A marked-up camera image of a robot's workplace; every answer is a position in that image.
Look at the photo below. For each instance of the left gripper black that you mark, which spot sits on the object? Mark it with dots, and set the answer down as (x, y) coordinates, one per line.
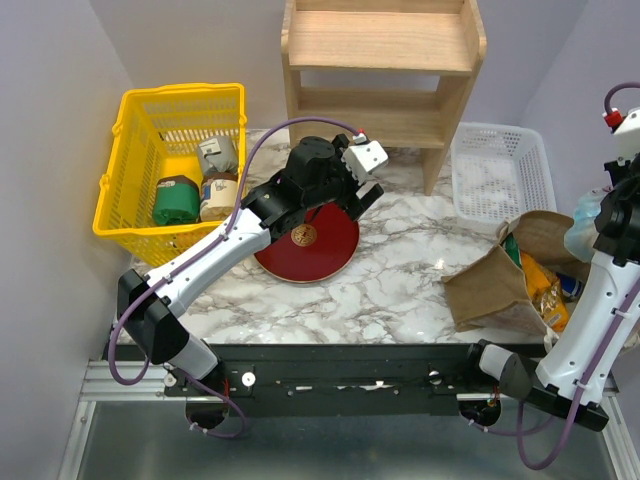
(340, 144)

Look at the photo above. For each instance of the light blue plastic bag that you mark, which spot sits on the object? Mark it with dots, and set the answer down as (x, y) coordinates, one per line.
(580, 238)

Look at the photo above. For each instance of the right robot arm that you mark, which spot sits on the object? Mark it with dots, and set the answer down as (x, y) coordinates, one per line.
(569, 381)

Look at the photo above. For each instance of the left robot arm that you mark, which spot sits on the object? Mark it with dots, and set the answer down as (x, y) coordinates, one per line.
(317, 172)

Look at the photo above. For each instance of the beige wrapped food package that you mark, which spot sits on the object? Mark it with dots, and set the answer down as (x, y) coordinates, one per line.
(218, 196)

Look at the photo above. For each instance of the grey wrapped food package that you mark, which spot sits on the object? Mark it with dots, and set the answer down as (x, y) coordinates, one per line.
(217, 154)

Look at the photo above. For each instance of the brown paper grocery bag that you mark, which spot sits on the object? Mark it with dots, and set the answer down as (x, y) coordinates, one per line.
(492, 292)

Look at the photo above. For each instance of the green wrapped food package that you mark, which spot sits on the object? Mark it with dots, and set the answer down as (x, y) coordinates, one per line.
(177, 201)

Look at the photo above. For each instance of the red round lacquer tray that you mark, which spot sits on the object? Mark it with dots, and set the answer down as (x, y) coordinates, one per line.
(316, 250)

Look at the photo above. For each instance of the wooden shelf rack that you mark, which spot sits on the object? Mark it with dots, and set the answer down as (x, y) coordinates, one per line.
(403, 71)

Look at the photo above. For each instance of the white plastic mesh basket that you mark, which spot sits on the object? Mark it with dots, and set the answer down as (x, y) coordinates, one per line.
(499, 172)

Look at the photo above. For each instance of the green snack packet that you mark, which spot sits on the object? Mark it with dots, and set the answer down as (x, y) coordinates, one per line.
(511, 248)

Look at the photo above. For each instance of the yellow plastic shopping basket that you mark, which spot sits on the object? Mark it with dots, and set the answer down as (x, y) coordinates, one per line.
(155, 135)

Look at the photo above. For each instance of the yellow snack bag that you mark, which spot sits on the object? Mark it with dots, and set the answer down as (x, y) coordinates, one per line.
(544, 290)

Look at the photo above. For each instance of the blue drink can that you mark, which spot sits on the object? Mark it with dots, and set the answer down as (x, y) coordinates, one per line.
(571, 287)

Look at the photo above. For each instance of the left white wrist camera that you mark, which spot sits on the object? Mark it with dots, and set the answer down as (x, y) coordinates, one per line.
(364, 159)

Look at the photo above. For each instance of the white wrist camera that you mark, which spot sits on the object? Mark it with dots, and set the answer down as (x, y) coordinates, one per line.
(625, 131)
(364, 159)

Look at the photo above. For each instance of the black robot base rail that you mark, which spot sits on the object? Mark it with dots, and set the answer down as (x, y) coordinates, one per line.
(360, 380)

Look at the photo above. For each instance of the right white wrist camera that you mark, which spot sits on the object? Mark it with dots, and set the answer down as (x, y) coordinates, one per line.
(625, 131)

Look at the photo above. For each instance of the aluminium frame profile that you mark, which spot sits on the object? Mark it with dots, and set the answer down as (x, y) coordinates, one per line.
(99, 386)

